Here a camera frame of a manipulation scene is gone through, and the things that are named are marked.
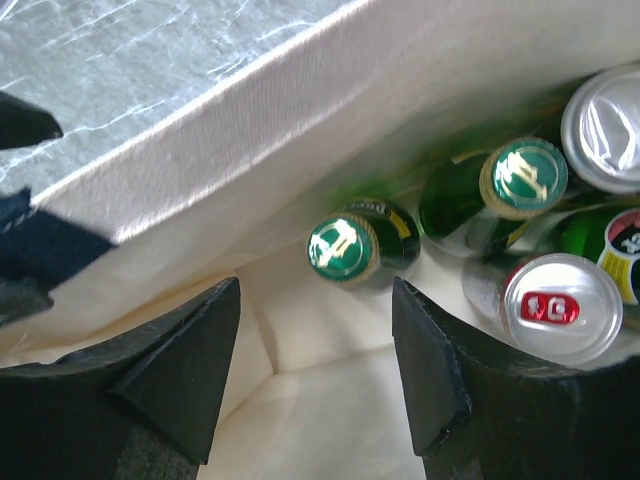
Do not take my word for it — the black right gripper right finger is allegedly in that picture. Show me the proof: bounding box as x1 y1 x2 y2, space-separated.
392 277 470 458

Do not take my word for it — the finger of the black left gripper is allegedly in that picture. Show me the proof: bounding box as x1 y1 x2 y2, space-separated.
0 92 64 150

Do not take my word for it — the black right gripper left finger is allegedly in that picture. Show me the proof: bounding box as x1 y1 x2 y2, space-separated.
110 277 241 465

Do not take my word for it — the green glass bottle gold cap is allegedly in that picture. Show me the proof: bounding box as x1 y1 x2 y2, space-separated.
306 197 421 290

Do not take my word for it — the beige canvas tote bag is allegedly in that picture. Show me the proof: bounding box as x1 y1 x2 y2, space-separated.
1 1 639 479

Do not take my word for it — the red white beverage can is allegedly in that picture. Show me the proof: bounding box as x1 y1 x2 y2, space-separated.
461 252 624 366

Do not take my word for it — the silver beverage can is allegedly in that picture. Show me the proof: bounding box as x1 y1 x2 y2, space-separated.
560 63 639 195

